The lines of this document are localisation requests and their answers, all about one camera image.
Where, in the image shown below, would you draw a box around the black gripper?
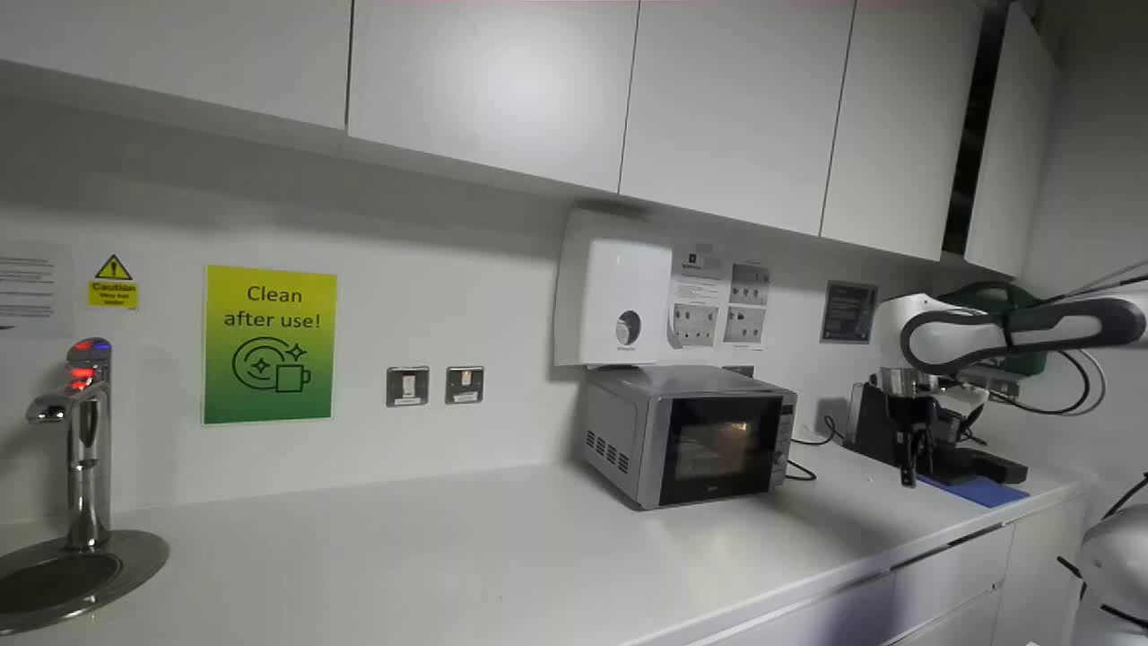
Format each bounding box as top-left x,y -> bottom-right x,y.
882,363 -> 952,491

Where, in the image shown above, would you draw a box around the white paper towel dispenser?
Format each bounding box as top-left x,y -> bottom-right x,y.
548,230 -> 680,375

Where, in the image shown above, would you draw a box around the white instruction sheet with header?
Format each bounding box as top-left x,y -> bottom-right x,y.
665,239 -> 736,351

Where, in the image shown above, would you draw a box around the white instruction sheet two pictures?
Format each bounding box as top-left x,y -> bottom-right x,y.
723,260 -> 775,347

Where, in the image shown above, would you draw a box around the yellow warning sign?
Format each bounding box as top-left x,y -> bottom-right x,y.
83,247 -> 143,316

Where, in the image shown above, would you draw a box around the chrome hot water tap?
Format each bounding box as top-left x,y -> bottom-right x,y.
27,335 -> 117,557

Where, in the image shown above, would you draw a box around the double wall power socket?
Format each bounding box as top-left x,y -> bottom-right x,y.
385,363 -> 433,412

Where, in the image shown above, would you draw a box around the white wall cabinet door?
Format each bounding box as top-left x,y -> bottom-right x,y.
345,0 -> 647,196
817,0 -> 995,265
0,0 -> 359,133
619,0 -> 862,239

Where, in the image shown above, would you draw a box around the white base cabinets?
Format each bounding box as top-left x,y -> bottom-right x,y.
701,491 -> 1096,646

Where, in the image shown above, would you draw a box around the blue mat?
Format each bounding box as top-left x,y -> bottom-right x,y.
915,470 -> 1035,512

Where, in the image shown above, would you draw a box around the silver microwave oven body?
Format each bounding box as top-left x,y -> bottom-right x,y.
572,363 -> 804,512

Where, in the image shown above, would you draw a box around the steel wall switch plate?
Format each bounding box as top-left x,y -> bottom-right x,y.
440,363 -> 492,411

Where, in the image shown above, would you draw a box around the black coffee machine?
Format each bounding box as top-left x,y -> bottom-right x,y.
851,375 -> 962,468

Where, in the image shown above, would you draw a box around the steel double wall socket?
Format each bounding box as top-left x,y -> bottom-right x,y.
816,394 -> 859,440

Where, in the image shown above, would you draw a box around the black microwave power cable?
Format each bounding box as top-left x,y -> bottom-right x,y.
778,427 -> 831,490

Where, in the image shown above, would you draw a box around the white text notice paper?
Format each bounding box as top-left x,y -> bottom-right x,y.
0,239 -> 76,341

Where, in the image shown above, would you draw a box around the green clean after use poster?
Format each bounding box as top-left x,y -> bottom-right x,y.
202,261 -> 342,427

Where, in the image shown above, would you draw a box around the round metal drip tray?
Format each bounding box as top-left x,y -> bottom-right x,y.
0,529 -> 172,638

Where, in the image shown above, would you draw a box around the black flat base plate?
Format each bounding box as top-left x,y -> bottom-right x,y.
925,440 -> 1035,490

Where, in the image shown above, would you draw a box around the white wall cabinet end panel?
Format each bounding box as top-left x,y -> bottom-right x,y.
962,0 -> 1067,280

